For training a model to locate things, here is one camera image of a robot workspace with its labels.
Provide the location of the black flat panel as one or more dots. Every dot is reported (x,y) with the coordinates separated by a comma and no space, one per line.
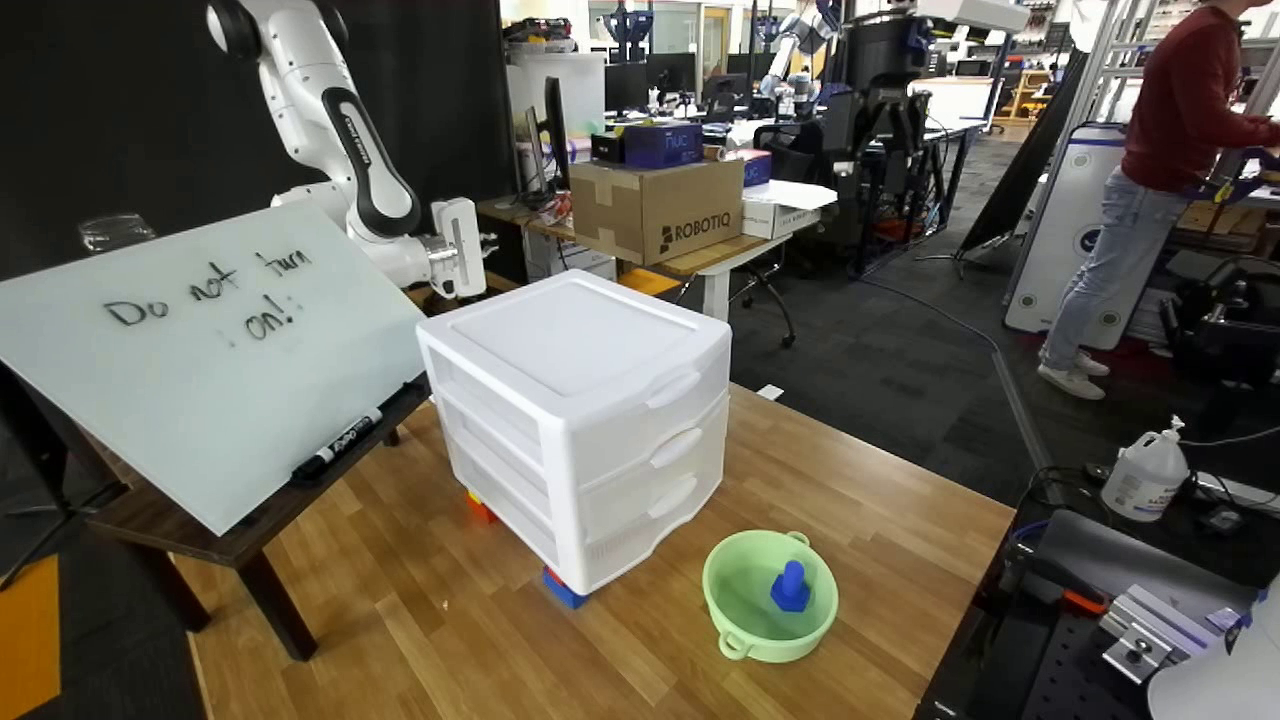
(1134,544)

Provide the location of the white office desk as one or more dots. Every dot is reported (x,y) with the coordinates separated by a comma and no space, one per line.
(727,254)

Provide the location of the white plastic drawer unit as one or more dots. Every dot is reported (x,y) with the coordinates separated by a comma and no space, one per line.
(575,384)

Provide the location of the large cardboard box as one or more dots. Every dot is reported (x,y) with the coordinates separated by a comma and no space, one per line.
(654,207)

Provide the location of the orange block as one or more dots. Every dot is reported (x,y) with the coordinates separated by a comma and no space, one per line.
(476,509)

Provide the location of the blue block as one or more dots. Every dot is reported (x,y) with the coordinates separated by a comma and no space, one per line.
(564,588)

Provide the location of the orange board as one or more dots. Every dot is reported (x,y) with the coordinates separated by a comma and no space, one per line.
(26,642)

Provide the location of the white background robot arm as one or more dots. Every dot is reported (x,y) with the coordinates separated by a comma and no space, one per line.
(354,144)

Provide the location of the white round disc stack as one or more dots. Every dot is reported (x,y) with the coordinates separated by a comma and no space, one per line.
(784,207)

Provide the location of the silver metal ladder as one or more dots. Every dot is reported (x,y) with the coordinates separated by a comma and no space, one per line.
(1115,55)

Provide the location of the whiteboard with handwriting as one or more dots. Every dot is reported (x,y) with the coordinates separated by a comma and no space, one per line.
(200,384)

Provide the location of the black marker pen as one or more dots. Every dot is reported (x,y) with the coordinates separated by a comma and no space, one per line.
(346,442)

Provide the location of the person in red sweater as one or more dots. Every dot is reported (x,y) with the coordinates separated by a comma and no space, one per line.
(1175,107)

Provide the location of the blue toy bolt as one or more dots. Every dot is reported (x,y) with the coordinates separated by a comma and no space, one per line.
(792,588)

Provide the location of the dark blue box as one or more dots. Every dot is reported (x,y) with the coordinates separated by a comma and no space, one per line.
(650,144)

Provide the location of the white rounded cover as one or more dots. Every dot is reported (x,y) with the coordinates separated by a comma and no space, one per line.
(1227,674)

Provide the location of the aluminium extrusion bar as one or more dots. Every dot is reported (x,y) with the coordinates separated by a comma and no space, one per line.
(1175,626)

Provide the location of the silver angle bracket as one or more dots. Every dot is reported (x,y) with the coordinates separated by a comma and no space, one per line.
(1138,658)

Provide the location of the white panel blue edge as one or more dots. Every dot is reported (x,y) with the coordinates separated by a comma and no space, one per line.
(1062,241)

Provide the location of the white plastic jug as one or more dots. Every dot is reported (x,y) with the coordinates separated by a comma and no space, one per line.
(1145,476)

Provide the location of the black perforated breadboard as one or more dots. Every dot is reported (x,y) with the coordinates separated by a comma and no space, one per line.
(1026,664)

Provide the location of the green plastic basin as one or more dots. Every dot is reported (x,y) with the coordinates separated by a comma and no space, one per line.
(744,629)

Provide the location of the black backdrop curtain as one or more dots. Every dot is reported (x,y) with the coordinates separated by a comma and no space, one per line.
(105,107)

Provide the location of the dark wooden easel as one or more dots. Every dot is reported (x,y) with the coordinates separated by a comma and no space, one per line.
(275,607)

